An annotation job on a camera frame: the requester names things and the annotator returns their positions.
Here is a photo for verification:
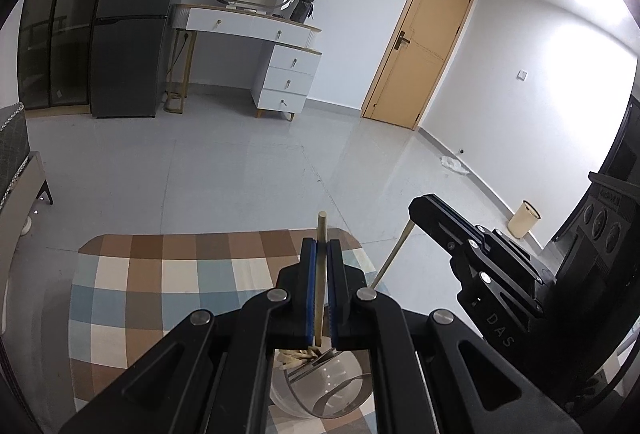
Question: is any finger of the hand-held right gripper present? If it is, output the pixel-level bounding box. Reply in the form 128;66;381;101
422;194;555;287
407;199;546;350

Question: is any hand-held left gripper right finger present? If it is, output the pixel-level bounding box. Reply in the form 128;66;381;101
327;240;586;434

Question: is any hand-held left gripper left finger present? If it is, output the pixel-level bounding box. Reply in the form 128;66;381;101
59;238;318;434

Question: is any wooden chopstick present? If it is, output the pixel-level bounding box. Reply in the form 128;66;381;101
312;211;329;349
369;220;415;289

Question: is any bunch of wooden chopsticks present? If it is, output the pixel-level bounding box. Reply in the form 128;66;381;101
277;346;321;363

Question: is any grey utensil holder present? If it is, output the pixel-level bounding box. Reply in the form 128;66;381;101
270;348;375;419

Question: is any cream trash bin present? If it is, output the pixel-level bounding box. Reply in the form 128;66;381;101
507;200;542;238

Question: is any white plastic bag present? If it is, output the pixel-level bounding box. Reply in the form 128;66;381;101
439;155;470;175

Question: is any checkered tablecloth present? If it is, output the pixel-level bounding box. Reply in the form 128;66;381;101
67;228;381;434

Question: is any yellow wooden door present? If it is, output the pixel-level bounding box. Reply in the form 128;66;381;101
361;0;478;131

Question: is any white vanity desk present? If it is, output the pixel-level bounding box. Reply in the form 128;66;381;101
170;4;323;121

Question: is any dark grey refrigerator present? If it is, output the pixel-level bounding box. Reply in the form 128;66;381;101
90;0;210;119

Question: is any dark glass cabinet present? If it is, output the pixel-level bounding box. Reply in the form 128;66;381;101
17;0;118;111

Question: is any black power cable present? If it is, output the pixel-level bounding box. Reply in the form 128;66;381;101
164;34;193;111

